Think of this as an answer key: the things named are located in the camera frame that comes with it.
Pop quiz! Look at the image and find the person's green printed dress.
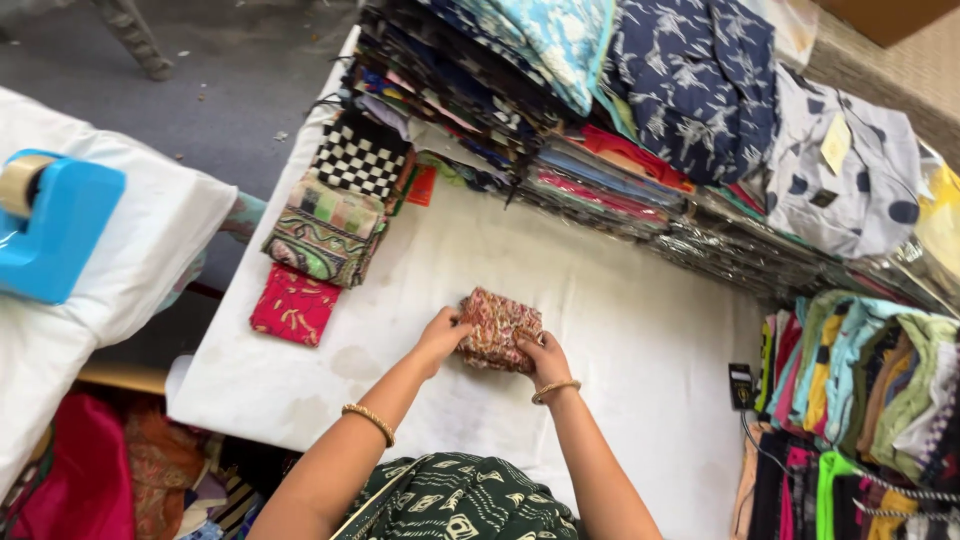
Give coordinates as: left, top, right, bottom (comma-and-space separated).
330, 451, 580, 540

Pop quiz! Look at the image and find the white polka dot shirt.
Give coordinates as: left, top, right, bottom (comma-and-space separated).
761, 63, 924, 261

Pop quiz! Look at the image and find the gold bangle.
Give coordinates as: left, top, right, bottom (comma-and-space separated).
531, 378, 583, 407
341, 403, 396, 449

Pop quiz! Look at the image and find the light blue printed garment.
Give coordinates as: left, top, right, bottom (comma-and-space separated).
420, 0, 618, 118

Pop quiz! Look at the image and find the stack of packed folded garments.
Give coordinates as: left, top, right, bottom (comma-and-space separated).
341, 0, 960, 316

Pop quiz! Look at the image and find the black hang tag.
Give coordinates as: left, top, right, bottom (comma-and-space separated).
727, 363, 756, 411

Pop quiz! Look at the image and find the orange tag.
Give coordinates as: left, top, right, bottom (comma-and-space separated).
405, 163, 438, 209

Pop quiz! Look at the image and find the pink floral cloth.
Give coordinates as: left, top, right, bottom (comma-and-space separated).
455, 287, 544, 375

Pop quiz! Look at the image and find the person's left hand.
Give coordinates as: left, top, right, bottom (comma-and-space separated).
411, 306, 474, 381

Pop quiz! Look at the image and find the beige paper tag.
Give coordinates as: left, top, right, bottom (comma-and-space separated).
819, 112, 853, 177

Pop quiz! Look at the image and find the blue tape dispenser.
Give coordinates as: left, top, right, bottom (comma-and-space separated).
0, 148, 127, 306

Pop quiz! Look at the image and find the folded red embroidered cloth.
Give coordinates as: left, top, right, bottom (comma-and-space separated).
249, 262, 344, 348

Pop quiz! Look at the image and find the white cloth cover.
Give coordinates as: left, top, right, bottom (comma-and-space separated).
0, 86, 240, 500

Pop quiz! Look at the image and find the person's right hand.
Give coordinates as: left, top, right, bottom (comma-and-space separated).
514, 330, 574, 394

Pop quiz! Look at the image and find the heap of mixed clothes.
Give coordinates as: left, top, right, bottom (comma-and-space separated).
0, 390, 301, 540

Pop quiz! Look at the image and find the white table sheet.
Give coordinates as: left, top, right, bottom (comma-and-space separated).
165, 26, 766, 540

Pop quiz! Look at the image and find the rack of hanging colourful garments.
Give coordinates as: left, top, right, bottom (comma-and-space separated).
731, 289, 960, 540

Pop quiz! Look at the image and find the folded checkered black white cloth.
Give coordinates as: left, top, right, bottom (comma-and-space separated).
311, 107, 416, 215

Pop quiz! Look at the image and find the folded green patchwork cloth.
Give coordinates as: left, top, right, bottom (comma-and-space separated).
261, 169, 390, 290

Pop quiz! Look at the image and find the navy bird print garment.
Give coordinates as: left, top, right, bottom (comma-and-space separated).
600, 0, 778, 187

